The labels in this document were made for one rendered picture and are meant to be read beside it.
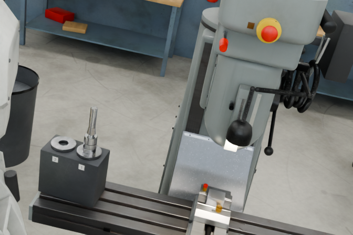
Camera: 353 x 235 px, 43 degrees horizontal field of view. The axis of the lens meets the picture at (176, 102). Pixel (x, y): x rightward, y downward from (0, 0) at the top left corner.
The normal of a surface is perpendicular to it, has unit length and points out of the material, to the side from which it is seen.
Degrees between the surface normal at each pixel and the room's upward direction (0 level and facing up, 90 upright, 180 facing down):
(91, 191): 90
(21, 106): 94
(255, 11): 90
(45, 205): 0
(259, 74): 90
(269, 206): 0
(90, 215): 0
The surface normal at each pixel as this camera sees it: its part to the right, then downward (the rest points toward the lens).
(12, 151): 0.58, 0.51
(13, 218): 0.19, 0.47
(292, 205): 0.18, -0.88
